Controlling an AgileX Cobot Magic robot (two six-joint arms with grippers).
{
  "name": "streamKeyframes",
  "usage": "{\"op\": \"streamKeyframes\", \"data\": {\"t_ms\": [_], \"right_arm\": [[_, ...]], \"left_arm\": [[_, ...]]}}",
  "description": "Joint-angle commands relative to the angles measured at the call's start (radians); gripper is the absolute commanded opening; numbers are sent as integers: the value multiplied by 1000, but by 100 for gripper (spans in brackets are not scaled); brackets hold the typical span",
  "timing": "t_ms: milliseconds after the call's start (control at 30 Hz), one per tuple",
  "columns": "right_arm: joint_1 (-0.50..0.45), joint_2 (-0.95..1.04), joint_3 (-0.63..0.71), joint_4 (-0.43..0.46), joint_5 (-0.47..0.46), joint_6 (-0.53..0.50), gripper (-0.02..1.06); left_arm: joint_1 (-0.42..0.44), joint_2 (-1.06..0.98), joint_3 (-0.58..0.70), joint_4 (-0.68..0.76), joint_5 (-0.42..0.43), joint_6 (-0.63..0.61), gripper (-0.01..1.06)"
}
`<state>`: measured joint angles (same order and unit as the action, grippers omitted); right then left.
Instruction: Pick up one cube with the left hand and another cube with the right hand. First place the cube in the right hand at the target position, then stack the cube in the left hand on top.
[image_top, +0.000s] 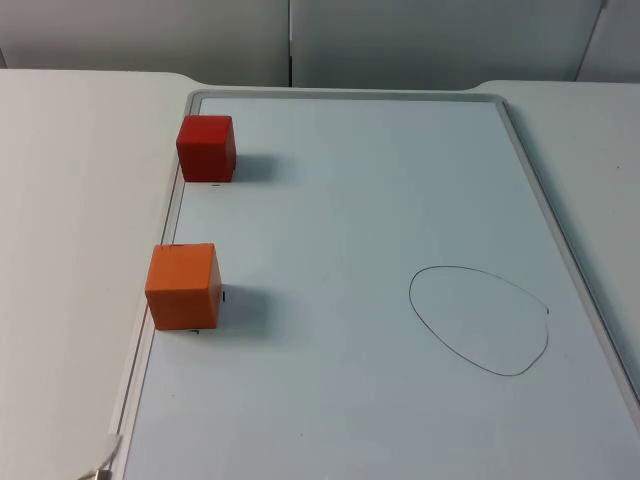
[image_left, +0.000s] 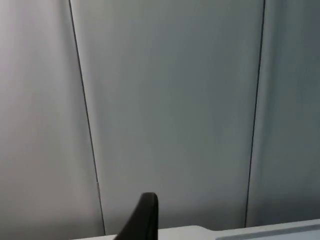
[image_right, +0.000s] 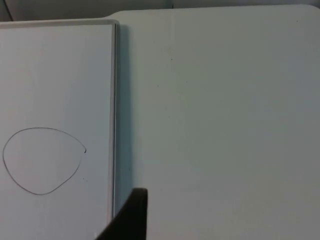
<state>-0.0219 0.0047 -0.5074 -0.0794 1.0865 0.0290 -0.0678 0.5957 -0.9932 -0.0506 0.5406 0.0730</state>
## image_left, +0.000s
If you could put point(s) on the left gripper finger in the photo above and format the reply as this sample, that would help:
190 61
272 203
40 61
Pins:
147 220

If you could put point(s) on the grey-framed whiteboard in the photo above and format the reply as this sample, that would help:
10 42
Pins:
275 233

